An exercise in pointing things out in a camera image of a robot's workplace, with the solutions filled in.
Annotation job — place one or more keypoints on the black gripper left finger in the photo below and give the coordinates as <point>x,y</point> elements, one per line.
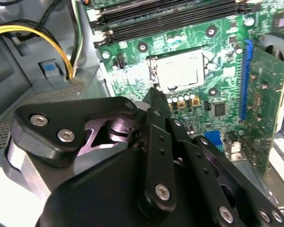
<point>158,165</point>

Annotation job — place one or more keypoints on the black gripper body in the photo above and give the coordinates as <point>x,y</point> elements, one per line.
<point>97,196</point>

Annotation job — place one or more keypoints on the silver CPU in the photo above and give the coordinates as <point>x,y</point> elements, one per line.
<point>180,71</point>

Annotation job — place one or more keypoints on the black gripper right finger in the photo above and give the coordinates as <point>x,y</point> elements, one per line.
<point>203,170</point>

